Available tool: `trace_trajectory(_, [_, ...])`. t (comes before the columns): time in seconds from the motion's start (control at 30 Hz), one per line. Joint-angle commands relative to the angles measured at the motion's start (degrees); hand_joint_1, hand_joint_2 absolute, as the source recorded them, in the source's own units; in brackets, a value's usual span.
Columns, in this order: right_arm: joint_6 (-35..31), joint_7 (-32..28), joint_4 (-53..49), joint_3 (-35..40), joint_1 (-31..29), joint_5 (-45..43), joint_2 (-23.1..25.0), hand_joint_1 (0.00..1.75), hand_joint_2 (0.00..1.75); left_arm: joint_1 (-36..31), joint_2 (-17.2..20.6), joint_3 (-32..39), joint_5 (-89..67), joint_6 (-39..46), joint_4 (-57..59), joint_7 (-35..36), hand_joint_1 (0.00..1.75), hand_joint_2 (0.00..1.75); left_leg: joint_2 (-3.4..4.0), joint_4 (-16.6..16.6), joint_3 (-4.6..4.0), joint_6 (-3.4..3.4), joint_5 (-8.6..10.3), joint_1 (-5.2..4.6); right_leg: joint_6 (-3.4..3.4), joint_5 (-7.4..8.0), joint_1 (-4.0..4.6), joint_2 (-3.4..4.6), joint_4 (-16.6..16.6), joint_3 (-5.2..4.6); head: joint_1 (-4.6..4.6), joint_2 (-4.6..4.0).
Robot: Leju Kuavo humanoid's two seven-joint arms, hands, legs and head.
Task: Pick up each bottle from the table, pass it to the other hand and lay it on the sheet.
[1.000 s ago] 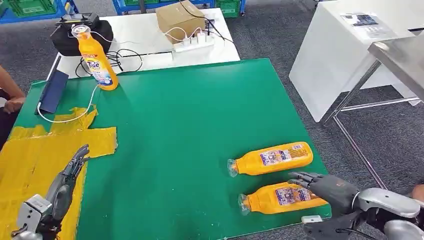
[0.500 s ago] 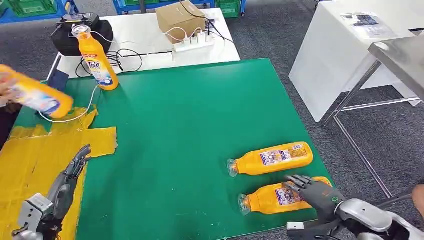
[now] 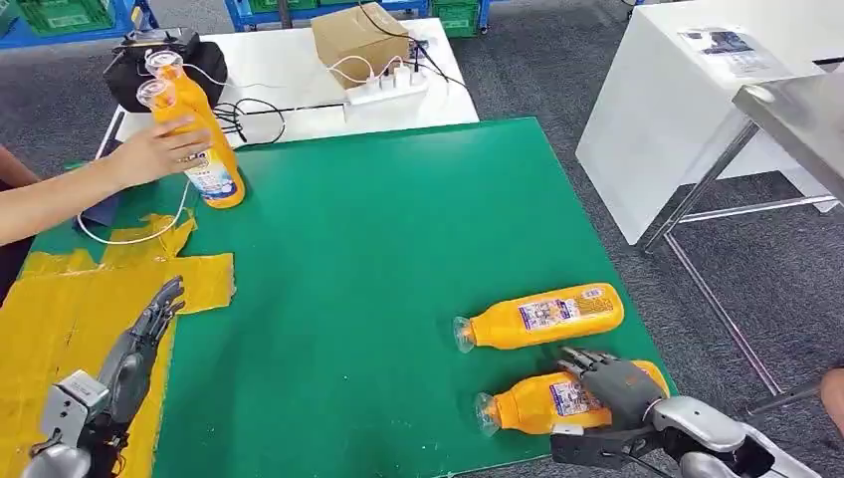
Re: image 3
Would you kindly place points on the person's hand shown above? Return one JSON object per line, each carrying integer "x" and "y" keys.
{"x": 158, "y": 155}

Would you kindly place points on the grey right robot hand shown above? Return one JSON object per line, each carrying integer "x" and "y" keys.
{"x": 623, "y": 392}

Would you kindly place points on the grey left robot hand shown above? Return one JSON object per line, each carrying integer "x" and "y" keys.
{"x": 128, "y": 369}

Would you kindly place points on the orange bottle blue white label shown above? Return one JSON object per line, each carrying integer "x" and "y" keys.
{"x": 221, "y": 178}

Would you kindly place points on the orange bottle clear cap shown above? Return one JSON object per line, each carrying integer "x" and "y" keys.
{"x": 188, "y": 82}

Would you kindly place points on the orange bottle torn label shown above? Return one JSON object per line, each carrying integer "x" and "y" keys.
{"x": 527, "y": 406}

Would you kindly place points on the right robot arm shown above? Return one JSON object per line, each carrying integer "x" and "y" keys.
{"x": 705, "y": 422}

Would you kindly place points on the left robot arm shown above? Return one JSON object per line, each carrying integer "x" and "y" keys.
{"x": 56, "y": 462}

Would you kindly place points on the dark blue flat pouch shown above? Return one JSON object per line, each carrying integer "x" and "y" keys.
{"x": 102, "y": 211}

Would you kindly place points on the black bag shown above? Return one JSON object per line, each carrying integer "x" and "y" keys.
{"x": 132, "y": 72}

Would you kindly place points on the orange bottle barcode label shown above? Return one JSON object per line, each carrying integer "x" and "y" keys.
{"x": 501, "y": 323}

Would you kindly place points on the blue rack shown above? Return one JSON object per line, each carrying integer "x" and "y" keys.
{"x": 244, "y": 13}
{"x": 125, "y": 13}

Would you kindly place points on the person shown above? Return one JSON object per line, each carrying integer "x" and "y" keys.
{"x": 834, "y": 402}
{"x": 12, "y": 264}

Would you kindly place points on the white table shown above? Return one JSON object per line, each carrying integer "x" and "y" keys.
{"x": 297, "y": 66}

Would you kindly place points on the green crate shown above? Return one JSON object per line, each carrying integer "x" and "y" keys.
{"x": 63, "y": 16}
{"x": 456, "y": 18}

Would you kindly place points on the white charger plug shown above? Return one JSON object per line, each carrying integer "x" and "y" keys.
{"x": 402, "y": 74}
{"x": 388, "y": 79}
{"x": 373, "y": 83}

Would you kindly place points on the cardboard box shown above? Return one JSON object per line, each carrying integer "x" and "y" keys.
{"x": 356, "y": 39}

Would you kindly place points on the green mat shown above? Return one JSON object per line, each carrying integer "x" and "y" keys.
{"x": 362, "y": 264}

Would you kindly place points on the white power strip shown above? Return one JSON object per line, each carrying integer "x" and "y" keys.
{"x": 389, "y": 92}

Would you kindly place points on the white desk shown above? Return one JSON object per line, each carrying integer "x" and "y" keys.
{"x": 646, "y": 119}

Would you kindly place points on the steel bench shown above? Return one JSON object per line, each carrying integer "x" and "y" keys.
{"x": 804, "y": 125}

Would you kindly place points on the printed paper sheet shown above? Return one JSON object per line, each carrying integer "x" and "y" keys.
{"x": 732, "y": 49}

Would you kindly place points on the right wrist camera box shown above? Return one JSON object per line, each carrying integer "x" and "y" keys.
{"x": 593, "y": 448}

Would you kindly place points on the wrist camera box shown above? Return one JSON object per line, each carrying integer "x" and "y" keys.
{"x": 72, "y": 402}
{"x": 593, "y": 448}

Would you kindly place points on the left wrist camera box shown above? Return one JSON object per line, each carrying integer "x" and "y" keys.
{"x": 72, "y": 402}

